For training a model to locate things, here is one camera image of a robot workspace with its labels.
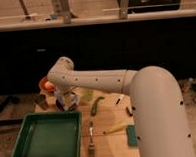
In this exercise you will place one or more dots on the green sponge block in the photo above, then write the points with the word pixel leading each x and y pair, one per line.
pixel 131 136

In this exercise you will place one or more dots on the orange bowl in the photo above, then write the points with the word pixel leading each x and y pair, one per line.
pixel 46 85

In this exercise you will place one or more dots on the green plastic tray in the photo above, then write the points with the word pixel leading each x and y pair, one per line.
pixel 49 135

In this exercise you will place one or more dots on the black tripod leg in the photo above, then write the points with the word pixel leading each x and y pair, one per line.
pixel 3 104

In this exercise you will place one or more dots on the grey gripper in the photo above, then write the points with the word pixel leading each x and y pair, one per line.
pixel 67 99

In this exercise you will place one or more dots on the pale green cup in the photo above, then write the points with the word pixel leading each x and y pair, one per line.
pixel 87 95

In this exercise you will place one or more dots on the yellow stick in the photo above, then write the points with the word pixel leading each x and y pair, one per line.
pixel 114 129

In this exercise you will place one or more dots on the brown block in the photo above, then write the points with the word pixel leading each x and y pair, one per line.
pixel 41 101

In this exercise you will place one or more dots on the small brown item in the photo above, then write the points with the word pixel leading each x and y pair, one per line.
pixel 128 111

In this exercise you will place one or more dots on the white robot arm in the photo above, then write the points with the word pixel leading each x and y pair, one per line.
pixel 159 113

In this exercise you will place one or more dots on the metal fork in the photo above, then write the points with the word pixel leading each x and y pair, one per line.
pixel 91 147

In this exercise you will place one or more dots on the green pea pod toy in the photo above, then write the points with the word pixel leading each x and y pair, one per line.
pixel 94 106

